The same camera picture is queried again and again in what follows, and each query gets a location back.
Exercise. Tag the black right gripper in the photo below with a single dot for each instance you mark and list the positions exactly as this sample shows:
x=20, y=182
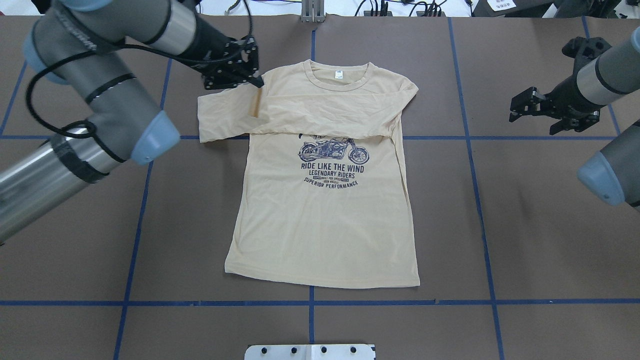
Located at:
x=568, y=94

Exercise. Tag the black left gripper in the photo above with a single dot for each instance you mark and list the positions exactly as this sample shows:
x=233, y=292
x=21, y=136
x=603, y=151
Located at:
x=209, y=46

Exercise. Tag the cream long-sleeve printed shirt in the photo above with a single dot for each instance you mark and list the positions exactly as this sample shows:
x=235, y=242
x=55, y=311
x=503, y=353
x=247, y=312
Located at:
x=325, y=200

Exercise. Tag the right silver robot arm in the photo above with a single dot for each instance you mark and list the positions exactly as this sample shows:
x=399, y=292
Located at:
x=602, y=74

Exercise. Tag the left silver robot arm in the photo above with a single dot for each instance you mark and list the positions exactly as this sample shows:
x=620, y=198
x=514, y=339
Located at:
x=76, y=43

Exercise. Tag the white mounting plate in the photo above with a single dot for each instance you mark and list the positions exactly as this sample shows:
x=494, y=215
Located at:
x=347, y=351

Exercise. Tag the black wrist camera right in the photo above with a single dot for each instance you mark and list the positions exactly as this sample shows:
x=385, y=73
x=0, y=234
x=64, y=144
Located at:
x=584, y=50

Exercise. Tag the aluminium frame post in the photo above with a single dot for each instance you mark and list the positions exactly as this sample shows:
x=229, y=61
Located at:
x=313, y=11

